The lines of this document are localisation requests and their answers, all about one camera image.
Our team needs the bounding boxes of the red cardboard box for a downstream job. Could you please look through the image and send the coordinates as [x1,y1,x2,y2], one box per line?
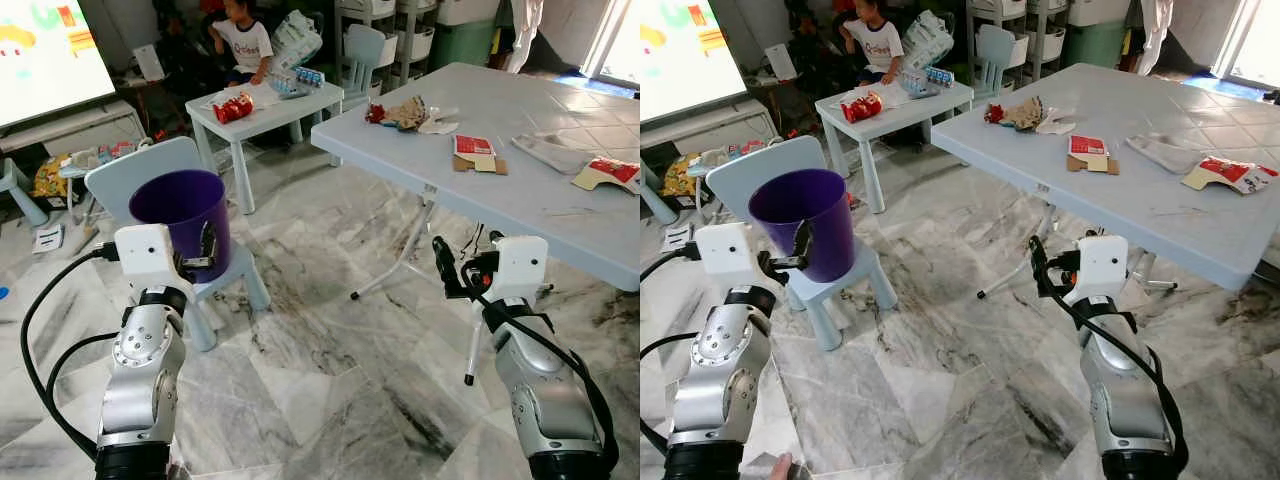
[1066,134,1121,176]
[452,134,509,176]

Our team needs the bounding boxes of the grey cloth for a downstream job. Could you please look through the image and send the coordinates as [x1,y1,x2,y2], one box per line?
[1125,133,1206,176]
[511,134,601,176]

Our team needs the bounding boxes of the purple plastic rubbish bin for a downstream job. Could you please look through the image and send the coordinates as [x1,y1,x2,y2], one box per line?
[748,168,854,284]
[128,168,233,284]

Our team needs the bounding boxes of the crumpled brown paper trash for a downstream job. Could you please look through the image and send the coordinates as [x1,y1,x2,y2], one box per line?
[985,97,1046,133]
[365,97,431,133]

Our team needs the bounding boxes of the large light blue folding table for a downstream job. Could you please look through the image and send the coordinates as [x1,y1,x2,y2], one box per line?
[311,63,641,386]
[930,63,1280,301]

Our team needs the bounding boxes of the light blue child chair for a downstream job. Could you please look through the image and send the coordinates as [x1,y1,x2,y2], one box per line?
[85,137,271,353]
[705,136,898,351]

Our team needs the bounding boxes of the red snack bag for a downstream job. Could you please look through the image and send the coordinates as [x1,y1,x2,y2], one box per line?
[842,92,884,124]
[212,92,255,125]

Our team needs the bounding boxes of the clear white plastic wrapper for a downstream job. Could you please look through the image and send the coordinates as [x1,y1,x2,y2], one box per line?
[1035,107,1079,136]
[418,107,461,136]

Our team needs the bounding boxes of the small light blue child table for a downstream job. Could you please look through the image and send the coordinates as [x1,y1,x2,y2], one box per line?
[815,80,974,213]
[186,83,345,215]

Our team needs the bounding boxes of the light blue plastic stool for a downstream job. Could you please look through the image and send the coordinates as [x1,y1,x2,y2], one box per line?
[640,160,681,226]
[0,158,51,229]

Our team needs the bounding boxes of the white low cabinet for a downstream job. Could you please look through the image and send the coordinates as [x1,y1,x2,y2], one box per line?
[0,100,146,161]
[640,100,761,156]

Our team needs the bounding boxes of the red white snack carton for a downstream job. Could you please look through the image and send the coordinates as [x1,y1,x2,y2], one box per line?
[571,157,641,194]
[1180,157,1280,195]

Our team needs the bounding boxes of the blue capped bottle pack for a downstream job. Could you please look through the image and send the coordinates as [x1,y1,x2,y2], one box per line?
[270,66,326,99]
[900,66,956,99]

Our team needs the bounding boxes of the child in white shirt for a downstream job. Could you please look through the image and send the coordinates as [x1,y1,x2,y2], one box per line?
[208,0,274,86]
[840,0,906,86]

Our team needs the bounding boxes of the pale blue tall-backed child chair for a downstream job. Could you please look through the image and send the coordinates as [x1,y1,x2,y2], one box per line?
[343,24,389,96]
[975,24,1021,96]

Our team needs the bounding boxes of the white green tissue pack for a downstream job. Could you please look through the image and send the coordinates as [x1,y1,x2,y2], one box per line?
[903,10,956,71]
[270,10,324,71]

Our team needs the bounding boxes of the green laundry basket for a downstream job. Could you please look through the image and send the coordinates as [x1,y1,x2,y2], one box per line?
[1062,18,1131,69]
[432,18,513,71]

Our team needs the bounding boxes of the white storage drawer shelf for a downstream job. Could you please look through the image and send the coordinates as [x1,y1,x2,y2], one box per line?
[965,0,1071,86]
[335,0,438,86]

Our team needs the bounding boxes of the bright display screen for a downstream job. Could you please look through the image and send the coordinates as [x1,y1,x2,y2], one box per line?
[640,0,746,123]
[0,0,118,129]

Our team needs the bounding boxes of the blue floor mat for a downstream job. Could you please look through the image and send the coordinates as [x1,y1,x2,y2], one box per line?
[555,70,641,99]
[1210,75,1280,101]

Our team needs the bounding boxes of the white hanging cloth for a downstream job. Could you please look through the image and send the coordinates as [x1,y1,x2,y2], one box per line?
[1140,0,1173,73]
[505,0,546,73]

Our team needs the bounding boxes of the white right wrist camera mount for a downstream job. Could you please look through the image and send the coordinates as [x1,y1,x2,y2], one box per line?
[490,236,549,303]
[1065,235,1131,306]

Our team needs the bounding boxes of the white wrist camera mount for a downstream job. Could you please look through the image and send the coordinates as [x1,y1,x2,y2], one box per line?
[1065,235,1131,306]
[695,222,767,293]
[490,236,549,303]
[113,224,196,301]

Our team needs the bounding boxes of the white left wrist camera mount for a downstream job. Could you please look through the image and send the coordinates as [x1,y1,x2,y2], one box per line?
[113,224,196,301]
[695,222,767,293]

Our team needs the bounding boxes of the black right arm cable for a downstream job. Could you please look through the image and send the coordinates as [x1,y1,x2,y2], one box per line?
[1055,290,1191,471]
[465,285,621,471]

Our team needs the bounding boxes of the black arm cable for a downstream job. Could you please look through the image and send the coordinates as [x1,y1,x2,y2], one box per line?
[1055,290,1191,471]
[465,285,621,471]
[20,245,121,461]
[640,245,701,456]

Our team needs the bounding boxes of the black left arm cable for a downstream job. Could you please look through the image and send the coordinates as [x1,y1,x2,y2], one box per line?
[20,245,121,461]
[640,245,701,456]

